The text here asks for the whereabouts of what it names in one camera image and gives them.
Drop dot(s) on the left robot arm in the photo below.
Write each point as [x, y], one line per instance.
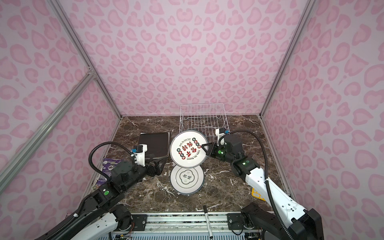
[105, 201]

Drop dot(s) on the yellow calculator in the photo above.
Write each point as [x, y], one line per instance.
[257, 195]

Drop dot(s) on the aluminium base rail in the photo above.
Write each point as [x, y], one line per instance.
[177, 223]

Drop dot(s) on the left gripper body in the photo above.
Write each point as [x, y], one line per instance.
[150, 171]

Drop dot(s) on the purple book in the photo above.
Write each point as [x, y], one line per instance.
[107, 166]

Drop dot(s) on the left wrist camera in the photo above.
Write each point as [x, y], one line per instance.
[138, 154]

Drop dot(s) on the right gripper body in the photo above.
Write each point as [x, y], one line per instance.
[219, 152]

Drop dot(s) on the black marker pen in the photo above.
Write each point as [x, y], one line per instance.
[208, 222]

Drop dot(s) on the dark brown square plate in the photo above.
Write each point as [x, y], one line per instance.
[158, 145]

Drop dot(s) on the white wire dish rack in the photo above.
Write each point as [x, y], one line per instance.
[204, 118]

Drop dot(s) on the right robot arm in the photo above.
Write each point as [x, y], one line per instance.
[289, 220]

